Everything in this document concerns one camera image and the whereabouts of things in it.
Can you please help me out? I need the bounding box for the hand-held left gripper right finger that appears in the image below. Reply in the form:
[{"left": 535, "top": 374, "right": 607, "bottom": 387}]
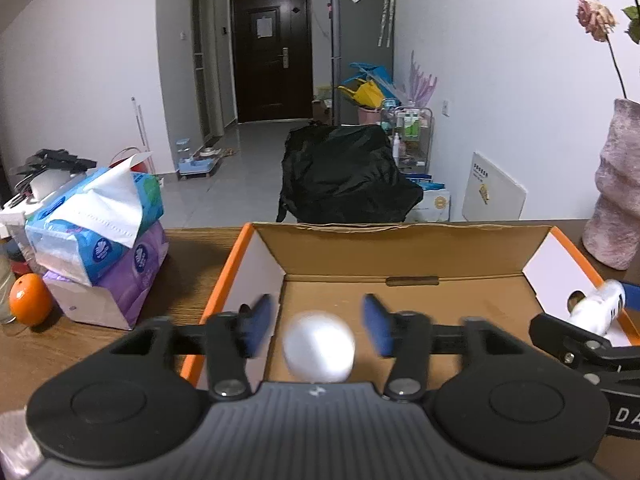
[{"left": 363, "top": 294, "right": 525, "bottom": 403}]

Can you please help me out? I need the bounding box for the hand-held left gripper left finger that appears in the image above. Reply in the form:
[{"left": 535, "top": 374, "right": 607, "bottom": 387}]
[{"left": 114, "top": 294, "right": 275, "bottom": 402}]

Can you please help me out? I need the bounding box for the white foam ball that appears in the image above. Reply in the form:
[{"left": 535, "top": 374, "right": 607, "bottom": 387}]
[{"left": 282, "top": 310, "right": 357, "bottom": 383}]

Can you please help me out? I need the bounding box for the cardboard box with orange rim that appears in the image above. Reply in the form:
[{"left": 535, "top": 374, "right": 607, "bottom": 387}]
[{"left": 180, "top": 221, "right": 632, "bottom": 391}]

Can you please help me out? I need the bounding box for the pink textured vase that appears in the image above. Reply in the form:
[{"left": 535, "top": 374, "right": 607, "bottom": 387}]
[{"left": 582, "top": 98, "right": 640, "bottom": 271}]

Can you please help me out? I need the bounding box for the white carton with yellow circle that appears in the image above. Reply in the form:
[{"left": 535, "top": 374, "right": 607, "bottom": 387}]
[{"left": 407, "top": 187, "right": 452, "bottom": 224}]

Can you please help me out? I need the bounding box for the purple tissue pack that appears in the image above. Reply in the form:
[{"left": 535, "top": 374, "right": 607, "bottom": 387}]
[{"left": 42, "top": 220, "right": 170, "bottom": 332}]

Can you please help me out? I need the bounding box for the black cloth cover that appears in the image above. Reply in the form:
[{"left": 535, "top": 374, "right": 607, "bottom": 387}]
[{"left": 276, "top": 122, "right": 425, "bottom": 224}]

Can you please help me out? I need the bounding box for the white flat board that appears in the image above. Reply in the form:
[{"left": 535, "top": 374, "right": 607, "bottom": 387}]
[{"left": 462, "top": 151, "right": 527, "bottom": 222}]

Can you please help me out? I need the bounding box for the blue pet feeder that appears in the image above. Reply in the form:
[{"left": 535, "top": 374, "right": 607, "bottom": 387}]
[{"left": 176, "top": 137, "right": 221, "bottom": 178}]

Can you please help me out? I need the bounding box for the red basin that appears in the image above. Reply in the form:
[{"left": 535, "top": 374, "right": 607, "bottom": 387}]
[{"left": 109, "top": 146, "right": 153, "bottom": 176}]

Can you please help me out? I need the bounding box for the metal trolley cart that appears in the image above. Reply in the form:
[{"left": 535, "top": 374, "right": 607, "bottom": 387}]
[{"left": 381, "top": 106, "right": 435, "bottom": 181}]

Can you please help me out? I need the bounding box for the blue tissue pack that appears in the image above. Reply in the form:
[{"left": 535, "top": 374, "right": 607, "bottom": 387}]
[{"left": 25, "top": 160, "right": 166, "bottom": 287}]

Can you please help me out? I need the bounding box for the white mop stick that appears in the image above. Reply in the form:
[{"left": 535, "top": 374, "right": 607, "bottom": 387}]
[{"left": 131, "top": 96, "right": 155, "bottom": 181}]

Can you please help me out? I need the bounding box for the orange fruit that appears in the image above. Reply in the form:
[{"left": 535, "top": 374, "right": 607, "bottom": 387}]
[{"left": 9, "top": 273, "right": 53, "bottom": 327}]

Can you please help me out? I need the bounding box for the purple feather decoration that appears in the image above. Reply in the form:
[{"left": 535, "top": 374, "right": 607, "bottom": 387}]
[{"left": 407, "top": 50, "right": 438, "bottom": 108}]

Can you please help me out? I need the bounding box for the dark brown entrance door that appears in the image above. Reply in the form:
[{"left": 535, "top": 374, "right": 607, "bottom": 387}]
[{"left": 230, "top": 0, "right": 313, "bottom": 123}]

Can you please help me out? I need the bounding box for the blue folded plastic item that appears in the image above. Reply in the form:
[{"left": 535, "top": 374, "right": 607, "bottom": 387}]
[{"left": 349, "top": 61, "right": 396, "bottom": 96}]

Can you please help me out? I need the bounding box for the white appliance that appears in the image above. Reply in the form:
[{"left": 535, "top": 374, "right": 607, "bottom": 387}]
[{"left": 0, "top": 167, "right": 86, "bottom": 241}]

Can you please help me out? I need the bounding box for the black gadget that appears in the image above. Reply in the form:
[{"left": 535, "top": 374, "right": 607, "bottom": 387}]
[{"left": 10, "top": 149, "right": 97, "bottom": 176}]

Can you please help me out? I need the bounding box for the dried pink rose bouquet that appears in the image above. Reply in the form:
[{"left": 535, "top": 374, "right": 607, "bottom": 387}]
[{"left": 575, "top": 0, "right": 640, "bottom": 101}]

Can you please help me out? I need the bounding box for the grey refrigerator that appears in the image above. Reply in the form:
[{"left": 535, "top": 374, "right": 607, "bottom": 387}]
[{"left": 330, "top": 0, "right": 396, "bottom": 126}]

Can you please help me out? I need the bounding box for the white folded umbrella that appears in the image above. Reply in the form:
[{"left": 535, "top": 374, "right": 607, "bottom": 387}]
[{"left": 378, "top": 0, "right": 398, "bottom": 48}]

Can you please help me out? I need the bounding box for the grey interior door frame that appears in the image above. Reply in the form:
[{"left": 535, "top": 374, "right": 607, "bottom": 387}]
[{"left": 190, "top": 0, "right": 223, "bottom": 146}]

